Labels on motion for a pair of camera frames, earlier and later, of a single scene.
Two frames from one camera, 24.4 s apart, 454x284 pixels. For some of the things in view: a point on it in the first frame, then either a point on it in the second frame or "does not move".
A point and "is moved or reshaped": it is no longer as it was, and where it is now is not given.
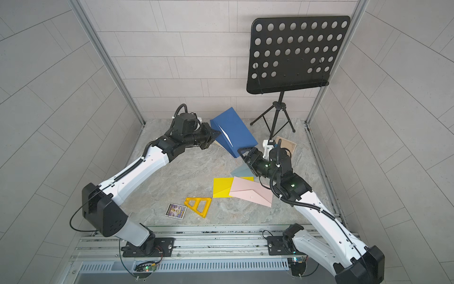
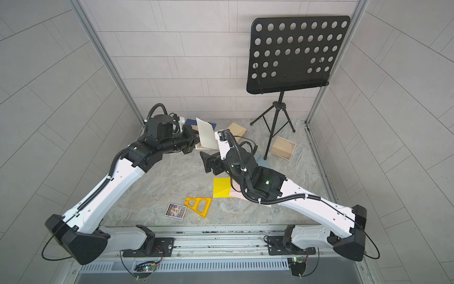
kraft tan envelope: [216, 142] is moved or reshaped
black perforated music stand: [293, 53] does not move
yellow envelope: [222, 186] does not move
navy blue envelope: [235, 135] is moved or reshaped
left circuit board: [152, 267] does not move
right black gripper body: [265, 167] -> [229, 164]
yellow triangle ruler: [195, 208] does not move
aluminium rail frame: [192, 243] does not move
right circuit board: [297, 264] does not move
